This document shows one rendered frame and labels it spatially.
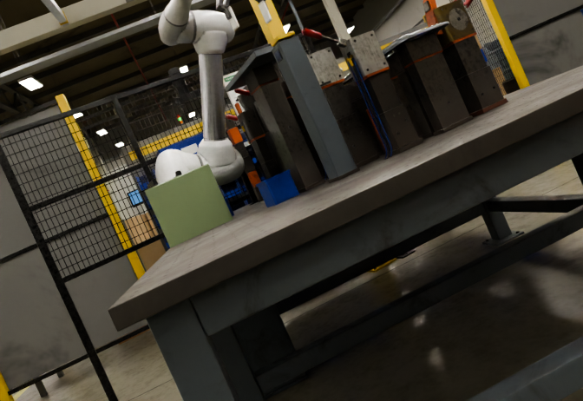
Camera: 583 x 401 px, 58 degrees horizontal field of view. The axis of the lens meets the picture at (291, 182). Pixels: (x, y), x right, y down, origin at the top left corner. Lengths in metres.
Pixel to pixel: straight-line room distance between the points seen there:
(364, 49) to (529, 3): 3.72
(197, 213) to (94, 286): 2.18
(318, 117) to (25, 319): 3.26
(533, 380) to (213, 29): 1.75
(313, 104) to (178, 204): 0.83
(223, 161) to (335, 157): 0.89
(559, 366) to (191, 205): 1.47
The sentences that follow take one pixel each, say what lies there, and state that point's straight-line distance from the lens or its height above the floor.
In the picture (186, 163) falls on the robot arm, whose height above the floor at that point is 1.00.
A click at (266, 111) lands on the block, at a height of 1.00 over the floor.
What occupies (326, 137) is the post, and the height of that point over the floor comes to 0.83.
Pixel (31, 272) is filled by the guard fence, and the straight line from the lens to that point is 4.34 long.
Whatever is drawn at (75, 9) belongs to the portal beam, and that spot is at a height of 3.42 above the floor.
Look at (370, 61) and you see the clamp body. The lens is 1.59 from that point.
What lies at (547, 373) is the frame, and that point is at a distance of 1.18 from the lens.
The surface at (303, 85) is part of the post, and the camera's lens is 1.58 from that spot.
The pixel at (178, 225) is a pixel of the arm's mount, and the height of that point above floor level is 0.77.
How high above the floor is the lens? 0.78
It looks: 1 degrees down
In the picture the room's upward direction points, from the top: 24 degrees counter-clockwise
